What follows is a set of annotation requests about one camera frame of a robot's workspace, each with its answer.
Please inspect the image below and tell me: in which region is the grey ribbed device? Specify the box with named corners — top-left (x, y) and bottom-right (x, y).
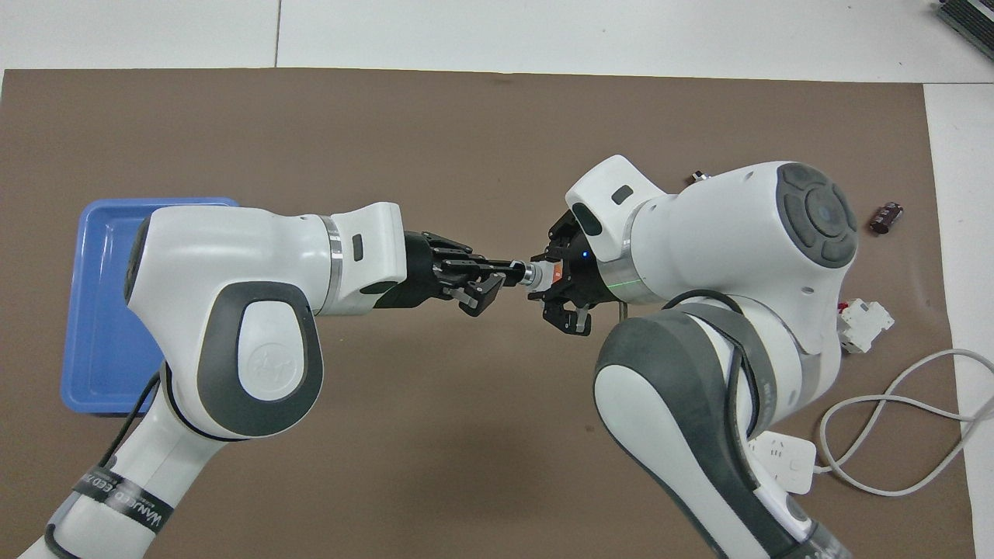
top-left (936, 0), bottom-right (994, 61)

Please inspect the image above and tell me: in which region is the brown table mat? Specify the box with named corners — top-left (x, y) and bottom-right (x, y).
top-left (0, 68), bottom-right (978, 559)

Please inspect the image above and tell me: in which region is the blue plastic tray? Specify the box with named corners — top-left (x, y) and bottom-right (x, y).
top-left (61, 197), bottom-right (242, 416)

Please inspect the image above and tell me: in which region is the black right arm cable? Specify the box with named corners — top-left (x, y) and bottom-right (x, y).
top-left (659, 287), bottom-right (777, 443)

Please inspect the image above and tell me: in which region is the small dark cylindrical capacitor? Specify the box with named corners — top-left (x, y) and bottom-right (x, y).
top-left (870, 202), bottom-right (905, 236)

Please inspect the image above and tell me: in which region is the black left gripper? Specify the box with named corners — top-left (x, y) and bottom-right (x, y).
top-left (373, 231), bottom-right (530, 318)

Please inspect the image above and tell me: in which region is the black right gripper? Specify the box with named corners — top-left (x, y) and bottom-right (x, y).
top-left (530, 208), bottom-right (622, 336)

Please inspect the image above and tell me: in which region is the white and red switch block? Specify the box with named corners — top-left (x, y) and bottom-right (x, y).
top-left (837, 298), bottom-right (895, 354)

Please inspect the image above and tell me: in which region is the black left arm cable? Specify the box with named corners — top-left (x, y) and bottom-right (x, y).
top-left (43, 365), bottom-right (165, 559)

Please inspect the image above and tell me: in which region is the orange and white switch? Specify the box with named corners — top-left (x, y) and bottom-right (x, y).
top-left (519, 260), bottom-right (565, 293)

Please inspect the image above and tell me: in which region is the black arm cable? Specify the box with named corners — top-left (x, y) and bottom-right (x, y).
top-left (659, 287), bottom-right (777, 443)
top-left (43, 365), bottom-right (165, 559)

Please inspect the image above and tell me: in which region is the white power strip cable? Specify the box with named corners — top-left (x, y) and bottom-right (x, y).
top-left (812, 349), bottom-right (994, 496)

